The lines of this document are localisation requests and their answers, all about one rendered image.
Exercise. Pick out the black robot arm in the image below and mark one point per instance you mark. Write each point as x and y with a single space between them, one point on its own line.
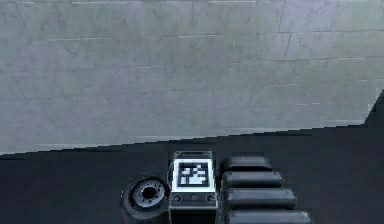
253 196

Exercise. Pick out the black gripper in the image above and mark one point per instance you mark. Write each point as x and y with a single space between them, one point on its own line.
146 196

